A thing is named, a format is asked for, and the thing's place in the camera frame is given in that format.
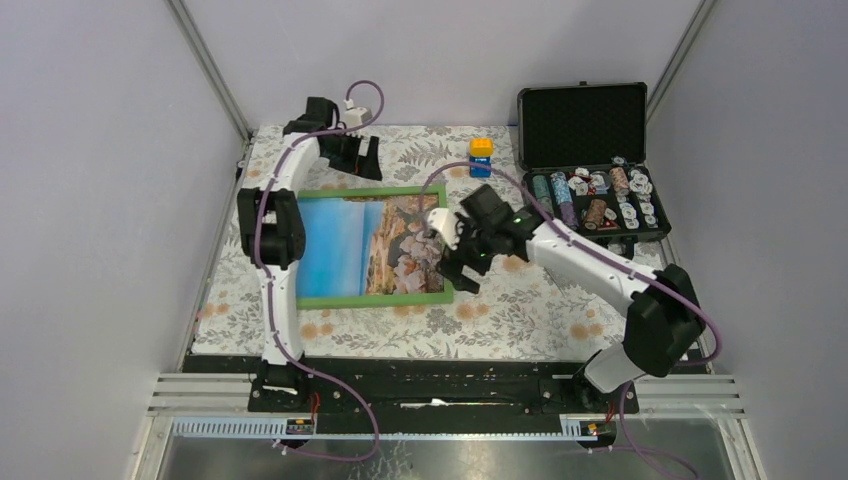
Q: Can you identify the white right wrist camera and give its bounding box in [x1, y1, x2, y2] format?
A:
[426, 207, 463, 250]

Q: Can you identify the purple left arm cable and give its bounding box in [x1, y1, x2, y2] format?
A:
[254, 80, 386, 464]

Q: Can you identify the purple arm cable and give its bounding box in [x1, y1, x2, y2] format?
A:
[418, 161, 725, 480]
[254, 80, 386, 464]

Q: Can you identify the black poker chip case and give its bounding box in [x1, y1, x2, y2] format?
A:
[517, 82, 671, 247]

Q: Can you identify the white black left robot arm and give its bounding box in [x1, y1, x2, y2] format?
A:
[236, 97, 382, 411]

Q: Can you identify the yellow toy brick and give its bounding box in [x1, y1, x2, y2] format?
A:
[469, 137, 494, 158]

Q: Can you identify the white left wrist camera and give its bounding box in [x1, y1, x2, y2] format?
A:
[340, 98, 373, 129]

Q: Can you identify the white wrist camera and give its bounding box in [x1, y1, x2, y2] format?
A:
[426, 207, 463, 250]
[340, 98, 373, 129]

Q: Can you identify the green wooden picture frame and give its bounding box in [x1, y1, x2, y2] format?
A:
[294, 184, 456, 312]

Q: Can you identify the floral tablecloth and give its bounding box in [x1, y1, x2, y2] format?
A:
[190, 126, 625, 361]

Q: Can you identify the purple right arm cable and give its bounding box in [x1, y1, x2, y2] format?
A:
[418, 161, 725, 480]

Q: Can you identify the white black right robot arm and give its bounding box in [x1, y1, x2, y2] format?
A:
[424, 185, 707, 412]

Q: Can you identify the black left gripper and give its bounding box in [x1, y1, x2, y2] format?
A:
[320, 127, 380, 179]

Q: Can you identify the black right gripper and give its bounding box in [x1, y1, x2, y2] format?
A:
[435, 213, 498, 295]

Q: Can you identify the landscape photo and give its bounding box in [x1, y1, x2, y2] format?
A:
[295, 193, 446, 299]

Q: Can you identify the blue toy brick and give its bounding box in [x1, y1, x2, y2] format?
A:
[469, 156, 492, 178]

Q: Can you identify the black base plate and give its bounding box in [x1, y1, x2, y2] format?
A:
[182, 354, 710, 437]

